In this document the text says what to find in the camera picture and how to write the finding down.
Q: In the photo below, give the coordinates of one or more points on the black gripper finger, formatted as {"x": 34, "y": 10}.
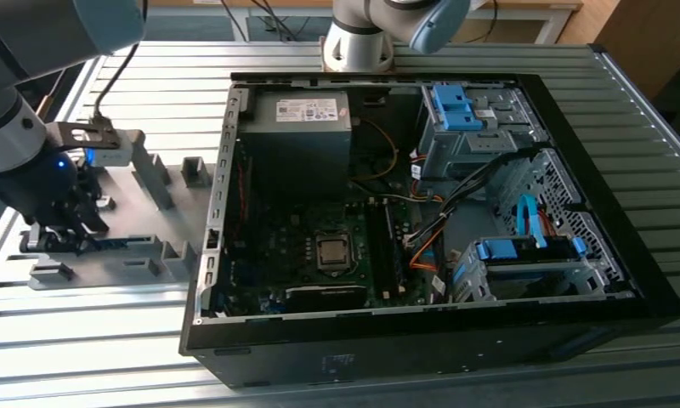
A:
{"x": 90, "y": 219}
{"x": 62, "y": 236}

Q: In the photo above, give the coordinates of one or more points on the silver CPU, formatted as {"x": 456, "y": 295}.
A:
{"x": 335, "y": 251}

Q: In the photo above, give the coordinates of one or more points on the grey parts rack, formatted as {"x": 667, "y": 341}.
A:
{"x": 141, "y": 221}

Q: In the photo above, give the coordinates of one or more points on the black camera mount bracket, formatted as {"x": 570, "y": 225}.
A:
{"x": 62, "y": 132}

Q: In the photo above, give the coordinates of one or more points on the black PC case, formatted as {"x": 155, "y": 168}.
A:
{"x": 373, "y": 353}

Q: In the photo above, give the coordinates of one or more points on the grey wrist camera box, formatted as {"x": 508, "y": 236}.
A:
{"x": 117, "y": 155}

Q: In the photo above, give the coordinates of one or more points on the blue disk carrier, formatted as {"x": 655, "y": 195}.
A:
{"x": 456, "y": 106}

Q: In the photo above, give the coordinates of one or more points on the black RAM slot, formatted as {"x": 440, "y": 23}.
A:
{"x": 376, "y": 246}

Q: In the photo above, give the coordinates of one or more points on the white-framed wooden desk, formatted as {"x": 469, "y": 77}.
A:
{"x": 557, "y": 25}

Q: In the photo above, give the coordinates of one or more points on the wooden cabinet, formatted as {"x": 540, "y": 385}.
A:
{"x": 646, "y": 42}

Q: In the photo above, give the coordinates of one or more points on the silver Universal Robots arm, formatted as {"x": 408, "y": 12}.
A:
{"x": 10, "y": 127}

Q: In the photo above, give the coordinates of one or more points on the grey power supply unit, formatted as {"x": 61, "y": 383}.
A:
{"x": 295, "y": 149}

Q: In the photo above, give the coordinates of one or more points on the hard disk in blue carrier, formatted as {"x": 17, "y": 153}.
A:
{"x": 504, "y": 249}

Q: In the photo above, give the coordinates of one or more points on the grey metal drive cage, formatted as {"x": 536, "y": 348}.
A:
{"x": 544, "y": 268}
{"x": 476, "y": 149}

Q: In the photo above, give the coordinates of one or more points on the green motherboard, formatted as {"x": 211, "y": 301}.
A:
{"x": 283, "y": 238}

